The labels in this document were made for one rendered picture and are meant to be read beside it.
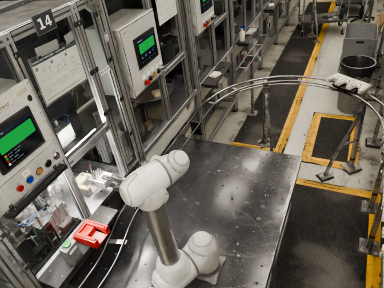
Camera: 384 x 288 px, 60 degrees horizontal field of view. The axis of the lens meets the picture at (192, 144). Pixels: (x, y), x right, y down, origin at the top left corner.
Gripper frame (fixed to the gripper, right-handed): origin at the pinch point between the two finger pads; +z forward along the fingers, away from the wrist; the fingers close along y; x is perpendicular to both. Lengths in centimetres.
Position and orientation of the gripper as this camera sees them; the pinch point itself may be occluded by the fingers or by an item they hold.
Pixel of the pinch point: (107, 180)
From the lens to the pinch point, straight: 215.2
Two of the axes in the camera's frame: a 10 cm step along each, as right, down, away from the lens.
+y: -0.6, -7.8, -6.2
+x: -4.1, 5.9, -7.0
